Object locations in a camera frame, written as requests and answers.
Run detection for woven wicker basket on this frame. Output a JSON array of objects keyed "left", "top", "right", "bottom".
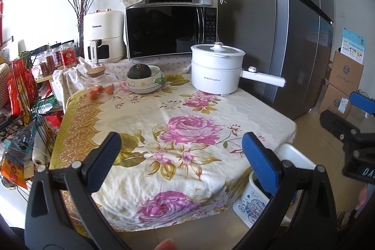
[{"left": 0, "top": 63, "right": 14, "bottom": 107}]

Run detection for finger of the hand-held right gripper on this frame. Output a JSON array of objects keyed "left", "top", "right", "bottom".
[
  {"left": 319, "top": 109, "right": 375, "bottom": 160},
  {"left": 349, "top": 91, "right": 375, "bottom": 116}
]

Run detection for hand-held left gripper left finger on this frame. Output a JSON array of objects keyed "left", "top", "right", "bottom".
[{"left": 25, "top": 131, "right": 132, "bottom": 250}]

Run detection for plain cardboard box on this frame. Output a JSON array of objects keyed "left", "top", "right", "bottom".
[{"left": 328, "top": 51, "right": 364, "bottom": 89}]

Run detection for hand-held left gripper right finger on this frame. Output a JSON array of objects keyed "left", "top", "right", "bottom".
[{"left": 234, "top": 132, "right": 346, "bottom": 250}]

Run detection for green leafy plant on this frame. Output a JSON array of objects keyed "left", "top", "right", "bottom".
[{"left": 18, "top": 50, "right": 33, "bottom": 66}]

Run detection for glass spice jar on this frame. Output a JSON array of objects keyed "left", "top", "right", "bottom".
[
  {"left": 39, "top": 51, "right": 56, "bottom": 76},
  {"left": 52, "top": 48, "right": 63, "bottom": 67}
]

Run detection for white small-print cloth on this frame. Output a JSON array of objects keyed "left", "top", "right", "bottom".
[{"left": 53, "top": 58, "right": 194, "bottom": 105}]

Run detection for grey refrigerator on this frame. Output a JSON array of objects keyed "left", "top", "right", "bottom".
[{"left": 215, "top": 0, "right": 334, "bottom": 120}]

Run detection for cardboard box with white label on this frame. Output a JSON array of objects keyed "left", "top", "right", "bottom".
[{"left": 318, "top": 84, "right": 352, "bottom": 121}]

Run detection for white air fryer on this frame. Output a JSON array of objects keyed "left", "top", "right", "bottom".
[{"left": 83, "top": 8, "right": 125, "bottom": 64}]

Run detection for white plastic bin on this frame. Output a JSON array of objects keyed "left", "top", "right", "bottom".
[{"left": 232, "top": 143, "right": 318, "bottom": 228}]

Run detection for dark green squash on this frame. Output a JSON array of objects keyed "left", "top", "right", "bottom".
[{"left": 127, "top": 63, "right": 152, "bottom": 81}]

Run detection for blue white wall notice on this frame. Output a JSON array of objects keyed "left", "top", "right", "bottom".
[{"left": 340, "top": 28, "right": 367, "bottom": 64}]

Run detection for jar with red label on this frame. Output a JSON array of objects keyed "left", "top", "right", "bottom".
[{"left": 60, "top": 43, "right": 77, "bottom": 69}]

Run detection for white electric cooking pot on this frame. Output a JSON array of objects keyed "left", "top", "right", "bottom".
[{"left": 190, "top": 42, "right": 286, "bottom": 97}]

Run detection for black microwave oven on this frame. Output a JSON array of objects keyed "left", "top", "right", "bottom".
[{"left": 124, "top": 1, "right": 219, "bottom": 60}]

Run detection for black wire rack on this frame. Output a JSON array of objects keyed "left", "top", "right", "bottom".
[{"left": 0, "top": 61, "right": 63, "bottom": 189}]

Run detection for dried twig branches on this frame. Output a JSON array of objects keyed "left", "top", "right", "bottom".
[{"left": 61, "top": 0, "right": 102, "bottom": 59}]

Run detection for person's left hand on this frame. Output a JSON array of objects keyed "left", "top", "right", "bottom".
[{"left": 155, "top": 239, "right": 177, "bottom": 250}]

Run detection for person's right hand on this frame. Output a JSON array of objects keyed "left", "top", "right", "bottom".
[{"left": 357, "top": 183, "right": 375, "bottom": 209}]

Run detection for bundle of red packets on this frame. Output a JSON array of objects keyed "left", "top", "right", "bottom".
[{"left": 7, "top": 59, "right": 38, "bottom": 117}]

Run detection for white twine spool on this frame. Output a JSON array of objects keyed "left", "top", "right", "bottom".
[{"left": 32, "top": 136, "right": 52, "bottom": 165}]

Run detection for orange snack packet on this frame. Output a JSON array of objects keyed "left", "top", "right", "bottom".
[{"left": 0, "top": 156, "right": 30, "bottom": 190}]

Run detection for white ceramic bowl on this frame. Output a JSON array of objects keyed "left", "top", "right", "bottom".
[{"left": 126, "top": 65, "right": 166, "bottom": 94}]

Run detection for floral tablecloth table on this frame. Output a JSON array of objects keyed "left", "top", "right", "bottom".
[{"left": 48, "top": 73, "right": 296, "bottom": 239}]

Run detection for glass teapot wooden lid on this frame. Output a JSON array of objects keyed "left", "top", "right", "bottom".
[{"left": 84, "top": 67, "right": 121, "bottom": 100}]

